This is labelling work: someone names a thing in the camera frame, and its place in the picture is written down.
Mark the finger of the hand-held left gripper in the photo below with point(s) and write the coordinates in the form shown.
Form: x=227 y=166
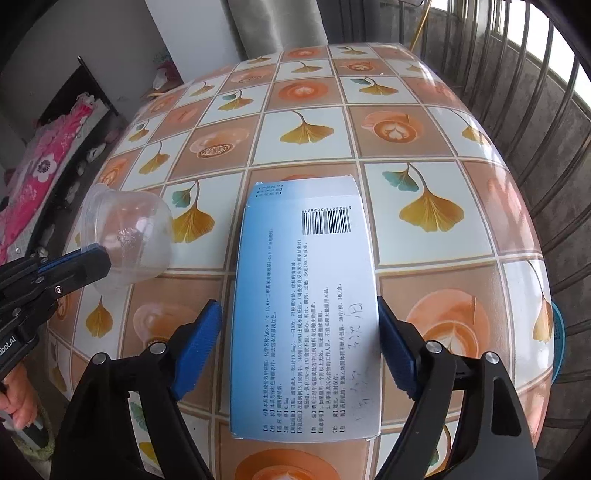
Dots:
x=32 y=302
x=74 y=265

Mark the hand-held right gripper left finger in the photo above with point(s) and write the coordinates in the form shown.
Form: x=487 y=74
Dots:
x=198 y=346

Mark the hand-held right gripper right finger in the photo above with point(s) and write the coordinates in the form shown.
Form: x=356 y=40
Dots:
x=397 y=350

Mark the clear plastic cup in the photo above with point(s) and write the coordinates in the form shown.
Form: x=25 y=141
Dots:
x=134 y=230

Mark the blue white medicine box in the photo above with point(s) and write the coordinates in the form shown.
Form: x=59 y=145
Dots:
x=304 y=300

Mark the blue plastic basket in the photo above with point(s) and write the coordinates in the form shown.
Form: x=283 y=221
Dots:
x=558 y=337

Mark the person's left hand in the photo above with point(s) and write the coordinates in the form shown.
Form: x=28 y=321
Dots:
x=16 y=397

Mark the pink flowered blanket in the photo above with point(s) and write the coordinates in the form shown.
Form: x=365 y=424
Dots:
x=41 y=161

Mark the leaf patterned tablecloth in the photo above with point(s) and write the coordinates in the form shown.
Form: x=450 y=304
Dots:
x=323 y=120

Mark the grey curtain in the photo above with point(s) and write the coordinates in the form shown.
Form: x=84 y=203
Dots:
x=277 y=23

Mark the metal balcony railing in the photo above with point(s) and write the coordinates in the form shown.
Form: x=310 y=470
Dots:
x=489 y=18

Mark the black furniture frame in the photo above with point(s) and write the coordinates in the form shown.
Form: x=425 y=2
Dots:
x=99 y=87

